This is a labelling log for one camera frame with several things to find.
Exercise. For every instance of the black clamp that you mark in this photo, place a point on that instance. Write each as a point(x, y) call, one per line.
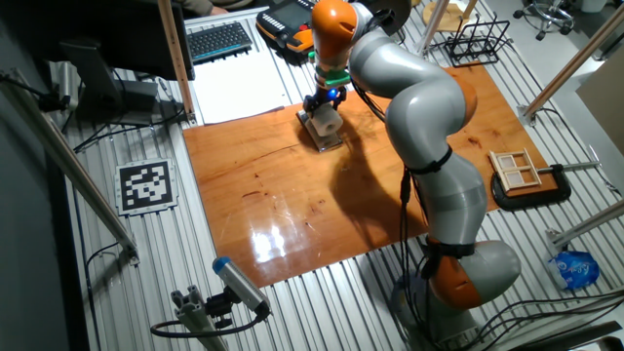
point(536, 200)

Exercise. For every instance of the round wooden stool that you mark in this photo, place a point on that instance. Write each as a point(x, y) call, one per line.
point(451, 17)

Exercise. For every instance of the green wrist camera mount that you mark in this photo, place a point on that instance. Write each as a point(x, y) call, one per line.
point(334, 77)

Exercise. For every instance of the silver camera with blue end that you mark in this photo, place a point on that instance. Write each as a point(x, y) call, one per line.
point(239, 283)

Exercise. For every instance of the silver and orange robot arm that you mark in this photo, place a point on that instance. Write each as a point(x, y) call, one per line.
point(419, 107)

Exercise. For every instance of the silver metal post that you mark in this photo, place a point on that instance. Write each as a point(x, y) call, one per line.
point(434, 22)

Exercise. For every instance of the person's hand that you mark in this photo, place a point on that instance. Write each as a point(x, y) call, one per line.
point(219, 10)

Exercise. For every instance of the small wooden frame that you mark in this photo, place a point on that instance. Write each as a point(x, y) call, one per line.
point(517, 168)

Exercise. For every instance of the black round device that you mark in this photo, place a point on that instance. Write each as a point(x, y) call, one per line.
point(399, 14)

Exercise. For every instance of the white printed paper sheet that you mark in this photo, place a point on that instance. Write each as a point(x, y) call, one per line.
point(234, 88)

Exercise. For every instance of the brown cardboard box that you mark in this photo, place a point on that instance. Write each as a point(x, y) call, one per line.
point(604, 107)

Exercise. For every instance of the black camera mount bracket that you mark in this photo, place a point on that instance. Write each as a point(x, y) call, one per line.
point(219, 307)

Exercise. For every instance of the black monitor stand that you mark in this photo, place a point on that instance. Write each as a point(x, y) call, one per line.
point(97, 83)

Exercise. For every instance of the office chair wheeled base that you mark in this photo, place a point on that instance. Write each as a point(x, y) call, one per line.
point(548, 14)

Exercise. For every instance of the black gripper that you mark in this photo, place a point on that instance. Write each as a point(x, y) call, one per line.
point(327, 96)

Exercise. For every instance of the short aluminium profile post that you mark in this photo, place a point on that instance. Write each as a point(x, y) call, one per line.
point(195, 317)

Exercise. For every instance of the black white fiducial marker board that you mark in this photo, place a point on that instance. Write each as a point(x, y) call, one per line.
point(146, 186)

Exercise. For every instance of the black computer keyboard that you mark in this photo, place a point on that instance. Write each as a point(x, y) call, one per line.
point(219, 41)

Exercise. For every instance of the black computer monitor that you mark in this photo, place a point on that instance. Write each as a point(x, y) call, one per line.
point(97, 29)

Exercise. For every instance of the blue plastic bag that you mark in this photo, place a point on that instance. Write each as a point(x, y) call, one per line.
point(575, 270)

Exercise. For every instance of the grey metal cylinder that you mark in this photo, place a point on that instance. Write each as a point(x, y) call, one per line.
point(68, 85)

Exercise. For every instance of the white toilet paper roll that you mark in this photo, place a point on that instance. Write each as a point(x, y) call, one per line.
point(324, 119)

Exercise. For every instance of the orange black teach pendant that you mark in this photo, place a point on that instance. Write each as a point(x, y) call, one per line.
point(283, 22)

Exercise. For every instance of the long aluminium frame beam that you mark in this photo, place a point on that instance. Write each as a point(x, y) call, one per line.
point(68, 161)
point(570, 68)
point(585, 225)

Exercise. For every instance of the shiny metal toilet paper holder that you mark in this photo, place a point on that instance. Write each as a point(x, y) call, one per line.
point(327, 143)

